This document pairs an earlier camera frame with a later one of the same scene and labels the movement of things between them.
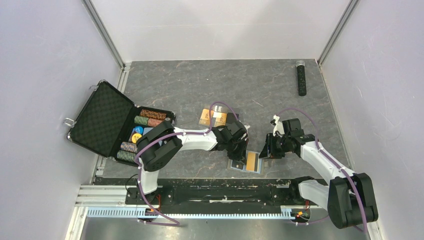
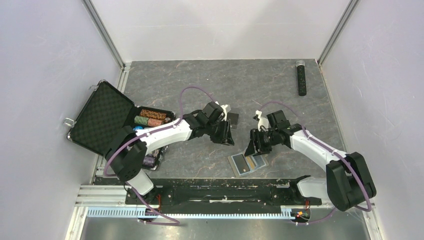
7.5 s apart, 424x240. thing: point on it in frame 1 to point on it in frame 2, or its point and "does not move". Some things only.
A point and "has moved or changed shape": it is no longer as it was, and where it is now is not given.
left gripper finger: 241,158 to 229,140
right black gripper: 266,152 to 255,136
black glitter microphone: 301,77 does not move
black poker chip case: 111,125 does not move
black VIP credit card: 237,164 has moved or changed shape
